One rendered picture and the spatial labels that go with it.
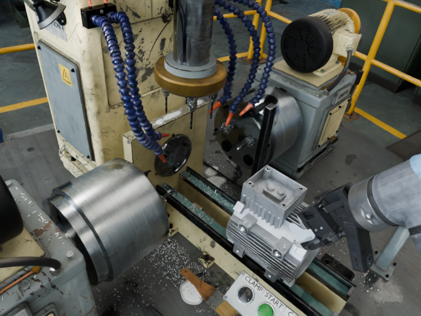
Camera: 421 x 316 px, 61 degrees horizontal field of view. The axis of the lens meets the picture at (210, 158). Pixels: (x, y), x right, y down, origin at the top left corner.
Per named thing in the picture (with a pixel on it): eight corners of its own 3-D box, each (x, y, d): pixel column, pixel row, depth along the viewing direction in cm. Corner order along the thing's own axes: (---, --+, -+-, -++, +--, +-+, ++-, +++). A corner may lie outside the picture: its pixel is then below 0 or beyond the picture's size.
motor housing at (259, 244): (221, 250, 96) (229, 202, 84) (261, 213, 108) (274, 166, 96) (283, 299, 87) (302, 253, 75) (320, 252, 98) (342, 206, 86)
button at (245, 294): (236, 296, 73) (234, 295, 71) (245, 284, 73) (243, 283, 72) (247, 306, 71) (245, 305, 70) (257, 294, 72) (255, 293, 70)
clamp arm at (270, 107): (248, 176, 109) (262, 105, 93) (254, 172, 111) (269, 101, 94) (257, 182, 107) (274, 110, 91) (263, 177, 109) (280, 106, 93)
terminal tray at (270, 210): (238, 204, 89) (242, 184, 84) (262, 184, 95) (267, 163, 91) (277, 231, 83) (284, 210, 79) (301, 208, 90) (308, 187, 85)
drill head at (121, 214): (0, 274, 86) (-37, 204, 70) (124, 199, 108) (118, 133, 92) (54, 351, 74) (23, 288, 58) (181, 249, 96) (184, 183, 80)
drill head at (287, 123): (193, 158, 126) (198, 96, 110) (262, 116, 150) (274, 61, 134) (249, 195, 114) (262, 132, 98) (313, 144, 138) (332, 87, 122)
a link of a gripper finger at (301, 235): (281, 224, 80) (308, 212, 73) (297, 246, 80) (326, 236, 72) (274, 232, 78) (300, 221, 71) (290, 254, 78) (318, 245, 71)
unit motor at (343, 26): (259, 119, 143) (282, 12, 116) (302, 93, 163) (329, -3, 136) (314, 149, 131) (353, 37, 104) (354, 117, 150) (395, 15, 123)
